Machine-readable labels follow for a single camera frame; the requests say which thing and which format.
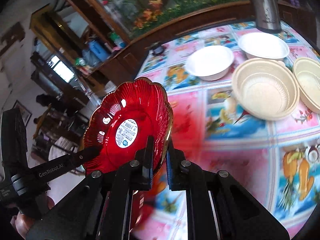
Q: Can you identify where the red glass plate with label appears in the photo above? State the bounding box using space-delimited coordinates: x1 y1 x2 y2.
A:
83 77 174 175

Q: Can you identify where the large beige plastic bowl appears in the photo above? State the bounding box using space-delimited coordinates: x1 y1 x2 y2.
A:
232 58 300 121

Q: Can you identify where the small beige plastic bowl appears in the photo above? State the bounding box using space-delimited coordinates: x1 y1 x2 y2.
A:
292 57 320 114

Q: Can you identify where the wooden chair with cushion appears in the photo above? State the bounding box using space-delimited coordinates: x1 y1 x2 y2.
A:
33 104 80 160

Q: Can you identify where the person in dark clothes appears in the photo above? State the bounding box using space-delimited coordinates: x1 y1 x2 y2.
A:
36 94 66 113

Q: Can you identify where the colourful patterned tablecloth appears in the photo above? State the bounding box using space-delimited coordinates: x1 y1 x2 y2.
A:
138 22 319 237

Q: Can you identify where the white plastic bucket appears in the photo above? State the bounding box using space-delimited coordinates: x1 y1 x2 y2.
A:
104 81 117 95

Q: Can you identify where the white foam bowl left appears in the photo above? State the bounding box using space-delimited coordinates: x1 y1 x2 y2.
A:
184 46 234 81

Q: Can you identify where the white foam bowl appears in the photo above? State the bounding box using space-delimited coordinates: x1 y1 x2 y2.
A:
238 32 290 60
184 46 234 81

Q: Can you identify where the blue water jug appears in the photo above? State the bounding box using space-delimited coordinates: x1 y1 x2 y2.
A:
88 40 110 62

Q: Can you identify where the wooden cabinet counter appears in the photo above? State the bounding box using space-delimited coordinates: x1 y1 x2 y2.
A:
49 0 318 86

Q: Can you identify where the small black jar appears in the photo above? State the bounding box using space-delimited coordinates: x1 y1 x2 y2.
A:
150 42 165 56

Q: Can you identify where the white foam bowl right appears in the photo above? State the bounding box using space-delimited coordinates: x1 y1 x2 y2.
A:
238 32 290 60

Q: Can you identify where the stainless steel thermos jug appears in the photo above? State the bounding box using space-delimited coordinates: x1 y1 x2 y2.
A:
250 0 282 34

